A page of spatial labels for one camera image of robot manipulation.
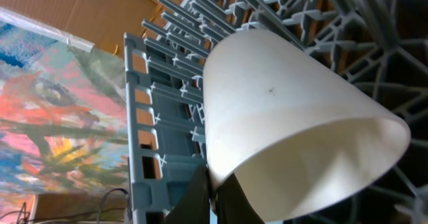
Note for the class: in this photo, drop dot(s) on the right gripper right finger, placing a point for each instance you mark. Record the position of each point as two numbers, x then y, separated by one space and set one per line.
232 205

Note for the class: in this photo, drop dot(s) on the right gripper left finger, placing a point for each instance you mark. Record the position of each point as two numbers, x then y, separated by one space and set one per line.
194 206

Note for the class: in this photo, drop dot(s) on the cream white cup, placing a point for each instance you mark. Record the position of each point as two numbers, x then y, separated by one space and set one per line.
297 136

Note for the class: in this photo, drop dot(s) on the grey plastic dishwasher rack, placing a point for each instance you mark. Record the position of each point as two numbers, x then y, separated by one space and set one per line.
378 46

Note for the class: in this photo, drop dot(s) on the colourful painted sheet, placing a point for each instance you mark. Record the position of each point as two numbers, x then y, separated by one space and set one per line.
63 126

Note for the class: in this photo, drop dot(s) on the brown cardboard box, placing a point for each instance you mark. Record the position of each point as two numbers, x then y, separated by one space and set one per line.
102 22

